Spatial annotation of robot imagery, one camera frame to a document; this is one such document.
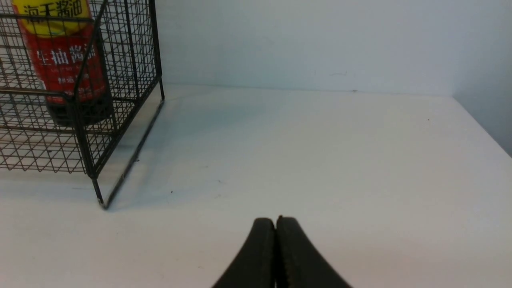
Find black wire mesh rack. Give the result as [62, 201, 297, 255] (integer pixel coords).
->
[1, 0, 165, 210]

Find soy sauce bottle red label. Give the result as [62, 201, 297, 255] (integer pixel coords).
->
[12, 0, 113, 127]

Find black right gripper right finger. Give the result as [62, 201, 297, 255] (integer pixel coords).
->
[276, 216, 351, 288]

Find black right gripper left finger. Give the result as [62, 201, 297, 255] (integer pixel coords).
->
[213, 218, 276, 288]

